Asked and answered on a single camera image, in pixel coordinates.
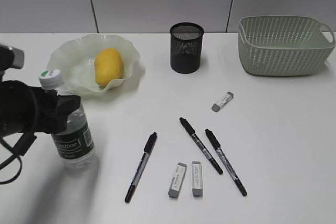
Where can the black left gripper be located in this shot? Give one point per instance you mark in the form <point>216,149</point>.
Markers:
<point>32,109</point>

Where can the clear Cestbon water bottle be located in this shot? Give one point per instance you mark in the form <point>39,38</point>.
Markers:
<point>75,145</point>

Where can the yellow mango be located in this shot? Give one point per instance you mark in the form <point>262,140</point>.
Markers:
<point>108,66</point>

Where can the black marker pen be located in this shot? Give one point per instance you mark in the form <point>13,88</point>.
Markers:
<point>191,132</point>
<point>142,164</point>
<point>217,147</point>

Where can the grey white eraser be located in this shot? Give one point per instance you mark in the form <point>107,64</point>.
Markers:
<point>177,180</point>
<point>197,179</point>
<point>222,101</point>

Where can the pale green wavy plate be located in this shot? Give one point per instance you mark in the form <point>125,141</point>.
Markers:
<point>75,59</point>

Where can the black mesh pen holder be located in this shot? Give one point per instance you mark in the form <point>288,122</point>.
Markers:
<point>186,47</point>

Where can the pale green plastic basket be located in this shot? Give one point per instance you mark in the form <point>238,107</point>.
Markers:
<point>283,46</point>

